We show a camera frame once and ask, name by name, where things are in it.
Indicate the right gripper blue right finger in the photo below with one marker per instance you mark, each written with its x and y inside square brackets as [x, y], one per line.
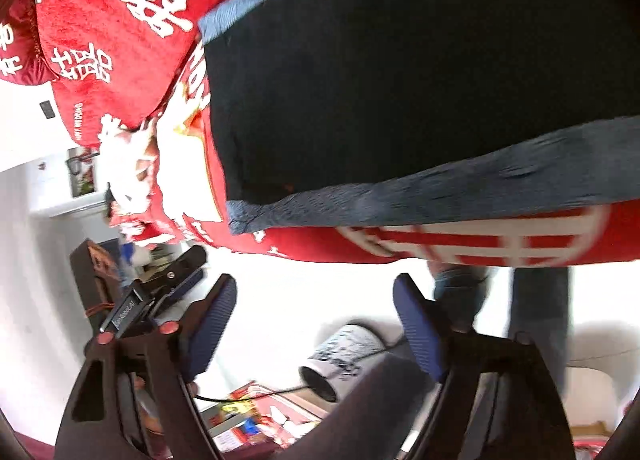
[426, 327]

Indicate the dark wooden box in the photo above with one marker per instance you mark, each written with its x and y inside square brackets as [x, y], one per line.
[97, 280]

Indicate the white ink-painted cylinder vase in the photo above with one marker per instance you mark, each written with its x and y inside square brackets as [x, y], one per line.
[340, 362]

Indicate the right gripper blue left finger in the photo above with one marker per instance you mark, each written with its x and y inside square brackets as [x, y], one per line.
[202, 327]

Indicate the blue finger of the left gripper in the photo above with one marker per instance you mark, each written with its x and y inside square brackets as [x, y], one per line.
[184, 287]

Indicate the red blanket white characters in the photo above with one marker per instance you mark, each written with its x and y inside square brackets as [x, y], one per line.
[133, 82]

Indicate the black pants blue patterned waistband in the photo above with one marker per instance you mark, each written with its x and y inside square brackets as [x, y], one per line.
[330, 113]

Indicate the red satin pillow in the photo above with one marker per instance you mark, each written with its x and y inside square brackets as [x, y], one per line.
[22, 58]

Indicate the colourful books stack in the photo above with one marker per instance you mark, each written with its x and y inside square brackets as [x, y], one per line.
[255, 415]

